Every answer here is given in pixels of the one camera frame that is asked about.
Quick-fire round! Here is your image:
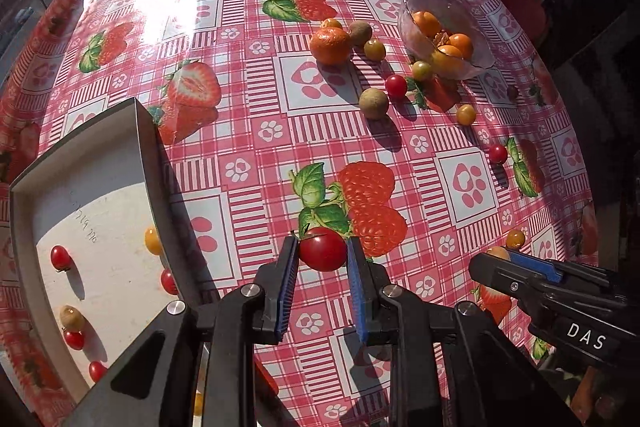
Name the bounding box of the red cherry tomato with stem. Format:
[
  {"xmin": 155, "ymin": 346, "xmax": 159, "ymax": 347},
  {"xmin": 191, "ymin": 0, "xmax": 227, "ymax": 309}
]
[{"xmin": 299, "ymin": 227, "xmax": 347, "ymax": 272}]

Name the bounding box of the red cherry tomato on table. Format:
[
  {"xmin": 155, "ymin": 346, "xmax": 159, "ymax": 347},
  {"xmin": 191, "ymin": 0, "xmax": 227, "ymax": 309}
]
[{"xmin": 488, "ymin": 143, "xmax": 509, "ymax": 166}]

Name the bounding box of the grey cardboard box tray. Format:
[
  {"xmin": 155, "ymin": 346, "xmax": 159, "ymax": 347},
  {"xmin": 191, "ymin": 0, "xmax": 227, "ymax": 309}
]
[{"xmin": 10, "ymin": 98, "xmax": 181, "ymax": 403}]

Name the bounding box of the red strawberry checkered tablecloth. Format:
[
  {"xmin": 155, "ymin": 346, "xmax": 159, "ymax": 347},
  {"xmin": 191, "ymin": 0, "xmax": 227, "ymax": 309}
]
[{"xmin": 0, "ymin": 0, "xmax": 601, "ymax": 427}]

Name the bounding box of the red cherry tomato in tray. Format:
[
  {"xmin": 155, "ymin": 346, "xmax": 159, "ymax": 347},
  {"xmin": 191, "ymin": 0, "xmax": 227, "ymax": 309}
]
[{"xmin": 63, "ymin": 329, "xmax": 86, "ymax": 351}]

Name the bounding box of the orange tangerine in bowl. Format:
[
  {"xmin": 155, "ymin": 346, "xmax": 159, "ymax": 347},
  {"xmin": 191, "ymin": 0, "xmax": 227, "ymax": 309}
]
[
  {"xmin": 411, "ymin": 11, "xmax": 442, "ymax": 39},
  {"xmin": 431, "ymin": 44, "xmax": 465, "ymax": 79},
  {"xmin": 449, "ymin": 32, "xmax": 474, "ymax": 60}
]

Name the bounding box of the large orange tangerine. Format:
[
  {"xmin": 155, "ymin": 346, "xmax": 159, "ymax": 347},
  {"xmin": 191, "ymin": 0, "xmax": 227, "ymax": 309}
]
[{"xmin": 309, "ymin": 27, "xmax": 352, "ymax": 66}]

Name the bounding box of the small orange cherry tomato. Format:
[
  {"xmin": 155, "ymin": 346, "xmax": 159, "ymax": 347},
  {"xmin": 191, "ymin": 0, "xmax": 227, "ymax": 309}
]
[{"xmin": 320, "ymin": 17, "xmax": 343, "ymax": 29}]

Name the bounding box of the clear glass bowl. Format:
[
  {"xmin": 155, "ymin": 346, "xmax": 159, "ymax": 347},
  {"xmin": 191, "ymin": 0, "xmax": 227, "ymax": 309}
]
[{"xmin": 398, "ymin": 0, "xmax": 496, "ymax": 81}]

